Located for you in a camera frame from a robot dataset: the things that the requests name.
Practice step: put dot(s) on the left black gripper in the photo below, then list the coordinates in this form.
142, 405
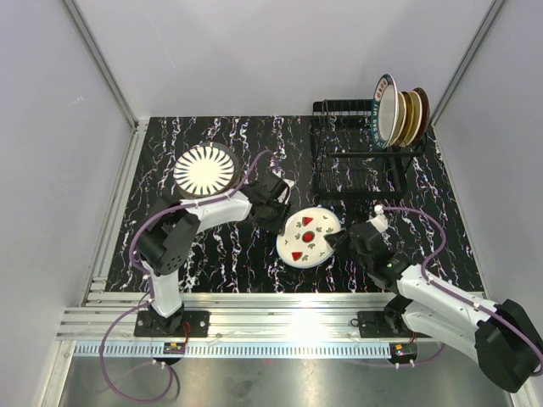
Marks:
278, 225

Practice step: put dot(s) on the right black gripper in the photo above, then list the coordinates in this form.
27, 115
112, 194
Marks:
338, 239

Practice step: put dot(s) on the white watermelon pattern plate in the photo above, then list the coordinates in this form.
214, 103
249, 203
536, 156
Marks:
303, 245

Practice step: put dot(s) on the dark green rimmed plate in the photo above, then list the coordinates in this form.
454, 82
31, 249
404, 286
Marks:
385, 111

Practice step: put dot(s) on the red floral plate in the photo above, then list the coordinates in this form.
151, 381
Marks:
425, 108

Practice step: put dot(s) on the amber patterned glass plate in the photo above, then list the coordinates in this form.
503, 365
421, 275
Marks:
415, 117

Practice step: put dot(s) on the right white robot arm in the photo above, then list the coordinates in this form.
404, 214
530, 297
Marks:
499, 337

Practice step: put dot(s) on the stack of plates under white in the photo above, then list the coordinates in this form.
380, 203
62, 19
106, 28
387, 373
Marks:
212, 195

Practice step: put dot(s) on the black white striped plate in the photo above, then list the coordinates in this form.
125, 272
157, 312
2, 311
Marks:
204, 170

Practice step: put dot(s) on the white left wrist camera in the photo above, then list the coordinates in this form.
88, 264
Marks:
286, 193

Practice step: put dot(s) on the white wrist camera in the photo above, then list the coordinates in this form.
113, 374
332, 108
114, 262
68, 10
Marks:
379, 221
286, 193

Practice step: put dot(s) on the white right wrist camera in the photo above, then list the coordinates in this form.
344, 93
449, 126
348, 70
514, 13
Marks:
379, 221

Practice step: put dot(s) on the black wire dish rack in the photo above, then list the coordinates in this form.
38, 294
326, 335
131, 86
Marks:
348, 165

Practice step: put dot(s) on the white slotted cable duct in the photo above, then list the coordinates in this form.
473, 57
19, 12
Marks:
231, 350

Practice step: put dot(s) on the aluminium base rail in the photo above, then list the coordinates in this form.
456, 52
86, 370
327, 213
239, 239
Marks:
243, 317

